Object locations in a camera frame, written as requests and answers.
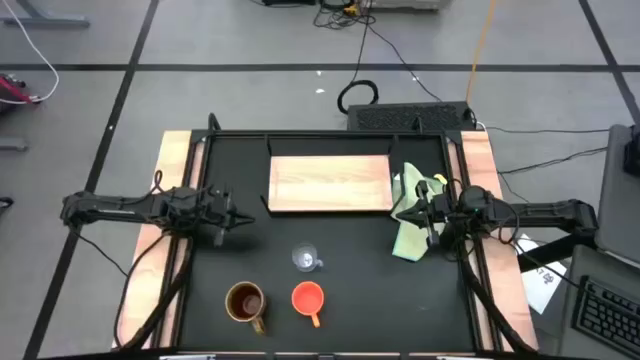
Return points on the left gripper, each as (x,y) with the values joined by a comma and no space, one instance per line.
(220,212)

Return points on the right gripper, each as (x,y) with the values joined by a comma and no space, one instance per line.
(437,210)

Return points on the clear glass mug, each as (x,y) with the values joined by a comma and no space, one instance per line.
(305,257)

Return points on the brown green ceramic mug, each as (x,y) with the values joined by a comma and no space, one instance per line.
(245,301)

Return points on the orange plastic mug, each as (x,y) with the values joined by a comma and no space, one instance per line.
(307,298)

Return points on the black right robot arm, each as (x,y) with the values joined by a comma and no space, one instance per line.
(540,209)

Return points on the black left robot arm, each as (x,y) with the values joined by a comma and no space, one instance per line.
(115,206)

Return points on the wooden shelf board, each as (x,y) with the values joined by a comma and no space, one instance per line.
(330,182)

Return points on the light green cloth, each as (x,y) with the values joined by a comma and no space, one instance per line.
(410,240)

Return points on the white paper sheet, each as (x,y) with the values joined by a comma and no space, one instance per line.
(542,282)

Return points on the black metal bar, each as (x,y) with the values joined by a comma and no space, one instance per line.
(555,252)

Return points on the grey desk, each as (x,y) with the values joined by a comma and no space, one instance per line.
(580,265)

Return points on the black keyboard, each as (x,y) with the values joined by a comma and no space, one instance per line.
(607,315)

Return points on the red device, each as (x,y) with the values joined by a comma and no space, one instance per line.
(12,90)

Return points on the grey table foot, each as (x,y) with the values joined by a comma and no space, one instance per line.
(45,21)

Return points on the black metal shelf frame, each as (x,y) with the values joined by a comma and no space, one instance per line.
(330,145)

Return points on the black aluminium table frame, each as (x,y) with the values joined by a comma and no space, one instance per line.
(325,134)

